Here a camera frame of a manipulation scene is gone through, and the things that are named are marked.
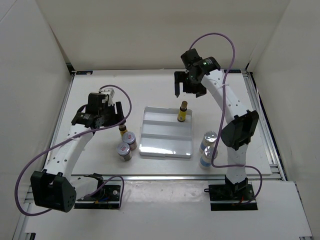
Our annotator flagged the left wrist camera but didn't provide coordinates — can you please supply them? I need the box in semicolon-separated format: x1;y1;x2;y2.
99;87;115;104

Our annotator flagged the yellow bottle near left arm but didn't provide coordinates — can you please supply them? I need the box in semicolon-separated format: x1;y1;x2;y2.
118;124;128;137

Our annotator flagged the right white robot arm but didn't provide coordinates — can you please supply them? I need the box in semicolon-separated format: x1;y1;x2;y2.
174;55;259;200

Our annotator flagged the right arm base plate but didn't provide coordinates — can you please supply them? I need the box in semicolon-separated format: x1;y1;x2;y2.
205;184;258;211

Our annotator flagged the white divided tray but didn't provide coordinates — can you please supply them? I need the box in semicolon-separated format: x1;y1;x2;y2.
138;106;193;159

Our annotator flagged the blue label jar front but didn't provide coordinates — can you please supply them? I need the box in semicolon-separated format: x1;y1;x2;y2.
198;146;215;169

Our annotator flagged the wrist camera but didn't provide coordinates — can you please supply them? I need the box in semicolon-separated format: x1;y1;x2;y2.
99;87;115;104
180;48;202;70

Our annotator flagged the red lid spice jar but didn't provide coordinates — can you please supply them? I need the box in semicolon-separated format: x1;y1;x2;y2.
122;131;137;151
116;142;132;162

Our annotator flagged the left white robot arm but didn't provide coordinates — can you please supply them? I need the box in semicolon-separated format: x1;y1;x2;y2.
30;88;124;213

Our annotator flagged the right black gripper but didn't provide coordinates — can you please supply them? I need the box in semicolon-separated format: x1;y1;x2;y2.
174;71;207;99

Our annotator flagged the blue label jar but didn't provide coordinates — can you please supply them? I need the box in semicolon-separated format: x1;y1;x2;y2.
199;130;218;153
198;146;215;169

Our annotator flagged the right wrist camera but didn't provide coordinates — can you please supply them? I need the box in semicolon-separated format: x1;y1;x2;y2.
180;48;202;70

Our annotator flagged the red lid spice jar rear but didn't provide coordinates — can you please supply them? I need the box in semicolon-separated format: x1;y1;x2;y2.
122;131;137;151

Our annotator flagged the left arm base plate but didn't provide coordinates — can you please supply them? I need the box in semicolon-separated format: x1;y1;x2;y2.
74;183;123;210

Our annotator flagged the yellow bottle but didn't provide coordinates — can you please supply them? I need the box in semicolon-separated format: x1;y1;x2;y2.
177;100;188;122

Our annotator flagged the blue label jar rear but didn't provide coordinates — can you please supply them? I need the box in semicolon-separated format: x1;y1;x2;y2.
199;130;218;153

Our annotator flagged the red lid spice jar front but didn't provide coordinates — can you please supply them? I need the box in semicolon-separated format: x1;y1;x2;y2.
116;142;132;162

